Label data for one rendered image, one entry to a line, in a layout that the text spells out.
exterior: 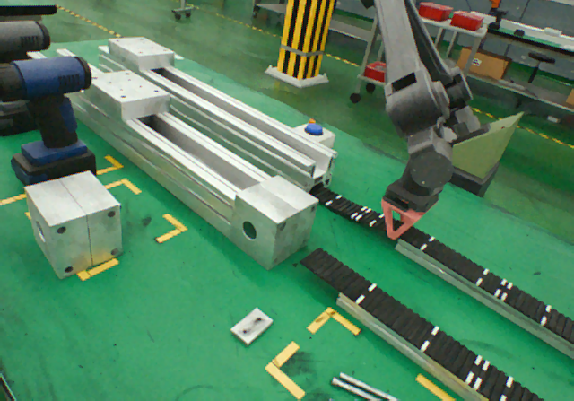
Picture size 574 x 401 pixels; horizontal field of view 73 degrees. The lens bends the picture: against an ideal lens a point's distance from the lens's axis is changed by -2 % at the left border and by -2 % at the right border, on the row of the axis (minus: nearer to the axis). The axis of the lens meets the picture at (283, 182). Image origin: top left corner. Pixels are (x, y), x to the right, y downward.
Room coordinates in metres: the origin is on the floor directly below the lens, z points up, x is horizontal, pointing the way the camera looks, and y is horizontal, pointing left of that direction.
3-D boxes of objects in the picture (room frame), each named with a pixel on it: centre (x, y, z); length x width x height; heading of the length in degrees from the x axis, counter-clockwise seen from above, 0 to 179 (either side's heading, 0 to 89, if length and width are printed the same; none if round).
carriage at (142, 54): (1.07, 0.46, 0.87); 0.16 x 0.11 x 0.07; 55
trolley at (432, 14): (3.76, -0.95, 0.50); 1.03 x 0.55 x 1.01; 68
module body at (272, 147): (0.92, 0.26, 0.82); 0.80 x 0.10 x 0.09; 55
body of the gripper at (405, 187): (0.58, -0.22, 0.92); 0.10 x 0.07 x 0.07; 144
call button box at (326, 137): (0.86, -0.04, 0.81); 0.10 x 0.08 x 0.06; 145
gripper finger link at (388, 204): (0.57, -0.21, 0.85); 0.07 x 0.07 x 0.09; 54
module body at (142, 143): (0.77, 0.37, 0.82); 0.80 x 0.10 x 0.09; 55
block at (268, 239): (0.52, 0.00, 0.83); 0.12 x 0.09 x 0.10; 145
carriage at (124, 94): (0.77, 0.37, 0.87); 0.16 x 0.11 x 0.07; 55
